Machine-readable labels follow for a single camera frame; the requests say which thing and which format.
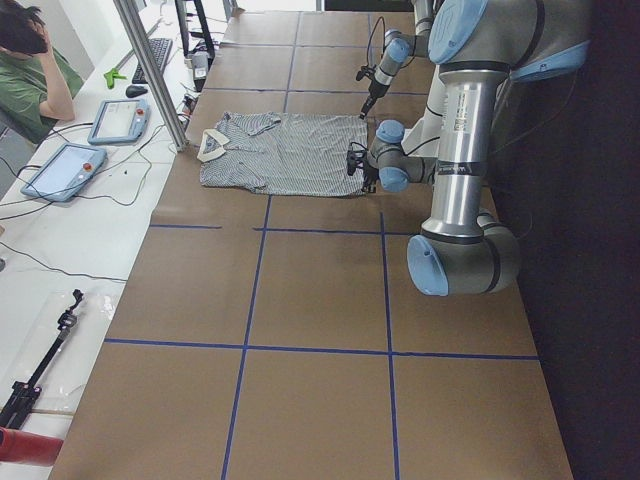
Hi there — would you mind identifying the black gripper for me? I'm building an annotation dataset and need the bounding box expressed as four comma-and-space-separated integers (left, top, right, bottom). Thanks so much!
356, 66, 391, 119
346, 148, 378, 194

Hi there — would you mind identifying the striped polo shirt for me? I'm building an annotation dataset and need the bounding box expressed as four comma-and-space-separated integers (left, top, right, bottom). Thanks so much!
197, 112, 368, 197

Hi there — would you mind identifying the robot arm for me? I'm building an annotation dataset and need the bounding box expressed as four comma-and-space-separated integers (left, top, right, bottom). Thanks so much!
347, 1, 593, 296
356, 0, 443, 119

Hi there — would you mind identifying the black box with label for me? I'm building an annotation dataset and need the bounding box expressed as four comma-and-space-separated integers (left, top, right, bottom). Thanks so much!
190, 50, 213, 92

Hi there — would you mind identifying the black keyboard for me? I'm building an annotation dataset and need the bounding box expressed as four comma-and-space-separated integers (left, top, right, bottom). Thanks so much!
130, 37, 174, 84

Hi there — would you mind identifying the black computer mouse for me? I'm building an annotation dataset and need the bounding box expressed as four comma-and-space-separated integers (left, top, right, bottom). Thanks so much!
125, 84, 148, 98

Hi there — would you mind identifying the upper teach pendant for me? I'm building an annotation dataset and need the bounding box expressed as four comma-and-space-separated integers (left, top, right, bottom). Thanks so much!
87, 98, 150, 145

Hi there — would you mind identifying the teach pendant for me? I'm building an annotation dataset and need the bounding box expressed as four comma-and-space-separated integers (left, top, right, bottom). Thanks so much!
21, 143, 107, 202
87, 98, 150, 145

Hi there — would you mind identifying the green plastic clamp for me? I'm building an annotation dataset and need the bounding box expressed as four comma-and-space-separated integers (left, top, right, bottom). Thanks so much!
103, 68, 127, 90

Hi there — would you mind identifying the lower teach pendant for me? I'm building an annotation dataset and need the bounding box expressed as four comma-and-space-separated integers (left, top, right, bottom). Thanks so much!
21, 143, 107, 202

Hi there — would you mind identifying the person in green shirt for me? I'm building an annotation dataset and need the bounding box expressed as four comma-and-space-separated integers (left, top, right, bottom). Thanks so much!
1, 1, 84, 144

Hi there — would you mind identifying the clear plastic sheet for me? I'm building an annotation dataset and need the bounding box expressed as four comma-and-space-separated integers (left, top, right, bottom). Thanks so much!
1, 292, 120, 415

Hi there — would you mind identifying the black folded tripod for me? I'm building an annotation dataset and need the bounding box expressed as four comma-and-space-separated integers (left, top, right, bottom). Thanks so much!
1, 289, 84, 430

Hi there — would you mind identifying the red cylinder object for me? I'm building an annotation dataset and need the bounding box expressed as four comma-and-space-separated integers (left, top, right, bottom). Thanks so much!
0, 427, 64, 466

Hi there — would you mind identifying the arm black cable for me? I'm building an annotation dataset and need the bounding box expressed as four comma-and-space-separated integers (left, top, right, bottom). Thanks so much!
367, 15, 387, 71

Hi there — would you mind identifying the aluminium frame post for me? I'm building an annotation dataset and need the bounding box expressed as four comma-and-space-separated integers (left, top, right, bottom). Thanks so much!
114, 0, 187, 152

